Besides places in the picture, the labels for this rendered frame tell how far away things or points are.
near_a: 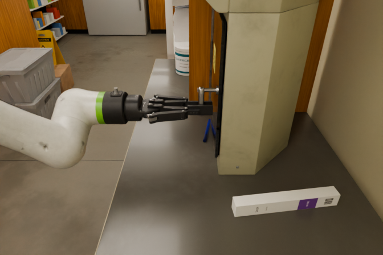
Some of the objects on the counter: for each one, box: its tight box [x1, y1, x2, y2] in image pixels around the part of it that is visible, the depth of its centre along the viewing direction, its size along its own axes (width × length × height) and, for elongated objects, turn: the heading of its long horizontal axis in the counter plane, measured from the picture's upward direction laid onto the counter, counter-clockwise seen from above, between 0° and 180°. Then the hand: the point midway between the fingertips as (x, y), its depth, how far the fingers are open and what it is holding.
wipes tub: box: [175, 42, 189, 76], centre depth 150 cm, size 13×13×15 cm
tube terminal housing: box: [217, 0, 327, 175], centre depth 78 cm, size 25×32×77 cm
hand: (200, 107), depth 78 cm, fingers closed, pressing on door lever
